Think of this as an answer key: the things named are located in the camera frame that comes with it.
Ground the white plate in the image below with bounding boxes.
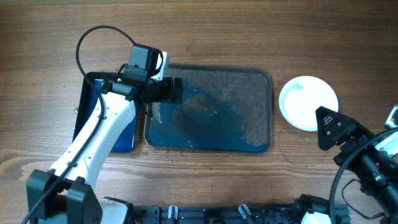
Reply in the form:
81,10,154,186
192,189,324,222
279,76,339,131

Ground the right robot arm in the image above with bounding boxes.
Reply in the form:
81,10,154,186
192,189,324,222
292,106,397,223

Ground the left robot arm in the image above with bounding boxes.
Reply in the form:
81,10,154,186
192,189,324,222
23,44,183,223

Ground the black tray with blue water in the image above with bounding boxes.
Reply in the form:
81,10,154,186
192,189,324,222
72,72,136,153

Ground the right black cable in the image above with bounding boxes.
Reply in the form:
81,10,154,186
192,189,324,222
328,127,398,224

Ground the black cable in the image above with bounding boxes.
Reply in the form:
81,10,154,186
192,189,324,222
21,25,137,224
328,127,398,224

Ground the left black cable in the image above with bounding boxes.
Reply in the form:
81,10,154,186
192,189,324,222
21,25,137,224

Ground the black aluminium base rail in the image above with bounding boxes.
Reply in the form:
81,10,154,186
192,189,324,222
102,203,351,224

